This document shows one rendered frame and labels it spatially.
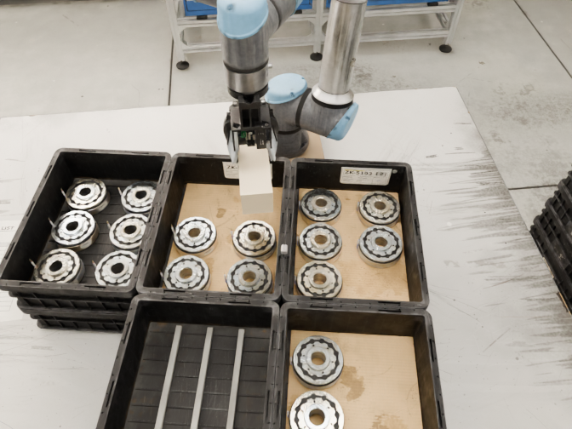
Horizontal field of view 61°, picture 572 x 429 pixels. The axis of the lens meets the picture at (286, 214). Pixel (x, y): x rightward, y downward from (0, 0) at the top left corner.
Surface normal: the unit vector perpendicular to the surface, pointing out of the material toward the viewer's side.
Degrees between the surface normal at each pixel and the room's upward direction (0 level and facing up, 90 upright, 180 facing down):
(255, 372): 0
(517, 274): 0
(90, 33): 0
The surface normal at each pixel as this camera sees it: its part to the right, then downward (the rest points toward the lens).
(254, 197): 0.11, 0.79
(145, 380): 0.00, -0.61
